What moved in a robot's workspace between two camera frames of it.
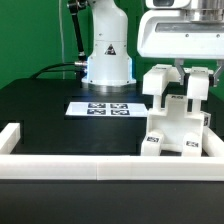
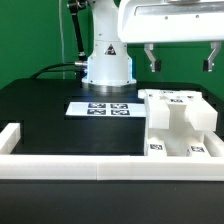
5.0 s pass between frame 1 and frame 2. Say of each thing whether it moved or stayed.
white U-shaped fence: stayed
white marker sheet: stayed
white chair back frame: moved
